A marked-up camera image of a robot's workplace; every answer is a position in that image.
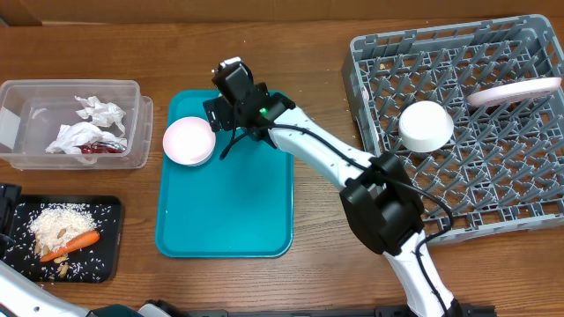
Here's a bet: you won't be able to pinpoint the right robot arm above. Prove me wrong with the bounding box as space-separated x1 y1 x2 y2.
204 57 462 316

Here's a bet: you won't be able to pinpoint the orange carrot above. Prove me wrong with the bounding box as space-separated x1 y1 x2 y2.
40 231 100 262

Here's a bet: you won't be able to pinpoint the pink bowl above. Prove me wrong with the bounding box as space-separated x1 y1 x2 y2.
162 116 216 166

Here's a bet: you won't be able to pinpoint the teal serving tray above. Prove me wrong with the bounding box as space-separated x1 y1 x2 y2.
154 89 294 259

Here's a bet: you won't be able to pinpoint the black plastic tray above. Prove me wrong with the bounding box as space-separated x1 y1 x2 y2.
2 195 126 284

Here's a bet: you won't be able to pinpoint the red snack wrapper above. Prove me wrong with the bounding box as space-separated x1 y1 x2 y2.
78 141 126 154

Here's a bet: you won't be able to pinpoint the rice and food scraps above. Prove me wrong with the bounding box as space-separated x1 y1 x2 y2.
12 202 115 281

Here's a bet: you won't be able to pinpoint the large pink plate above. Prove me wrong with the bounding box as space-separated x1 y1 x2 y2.
467 77 562 107

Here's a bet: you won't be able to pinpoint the white small bowl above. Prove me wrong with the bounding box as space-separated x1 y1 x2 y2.
398 100 454 152

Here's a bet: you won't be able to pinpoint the grey plastic dishwasher rack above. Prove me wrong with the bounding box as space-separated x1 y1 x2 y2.
342 14 563 244

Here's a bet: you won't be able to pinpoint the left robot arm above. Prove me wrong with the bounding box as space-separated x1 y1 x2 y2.
1 184 171 317

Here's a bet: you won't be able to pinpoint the white napkin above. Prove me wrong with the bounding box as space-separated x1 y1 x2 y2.
45 96 128 155

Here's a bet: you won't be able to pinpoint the clear plastic bin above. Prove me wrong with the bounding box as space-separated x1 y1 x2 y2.
1 79 153 170

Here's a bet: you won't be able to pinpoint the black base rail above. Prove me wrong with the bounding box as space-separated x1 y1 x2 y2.
145 299 497 317

